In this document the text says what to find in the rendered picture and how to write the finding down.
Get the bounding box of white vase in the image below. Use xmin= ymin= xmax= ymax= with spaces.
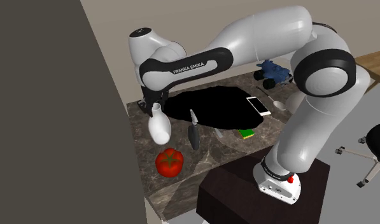
xmin=147 ymin=102 xmax=172 ymax=146

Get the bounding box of red tomato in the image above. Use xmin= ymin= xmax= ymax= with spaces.
xmin=155 ymin=148 xmax=185 ymax=178

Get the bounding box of green and yellow sponge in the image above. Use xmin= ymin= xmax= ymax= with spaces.
xmin=237 ymin=128 xmax=256 ymax=140

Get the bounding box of white phone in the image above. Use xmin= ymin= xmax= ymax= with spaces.
xmin=246 ymin=95 xmax=272 ymax=117

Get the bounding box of blue toy vehicle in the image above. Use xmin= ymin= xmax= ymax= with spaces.
xmin=253 ymin=59 xmax=294 ymax=90

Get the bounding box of dark robot stand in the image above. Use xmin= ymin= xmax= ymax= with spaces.
xmin=195 ymin=144 xmax=331 ymax=224

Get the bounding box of silver spoon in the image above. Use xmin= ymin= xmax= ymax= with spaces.
xmin=255 ymin=86 xmax=288 ymax=111

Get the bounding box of black office chair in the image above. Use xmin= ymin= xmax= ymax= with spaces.
xmin=334 ymin=123 xmax=380 ymax=189

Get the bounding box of dark handled knife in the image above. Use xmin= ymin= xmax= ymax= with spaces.
xmin=187 ymin=108 xmax=201 ymax=151

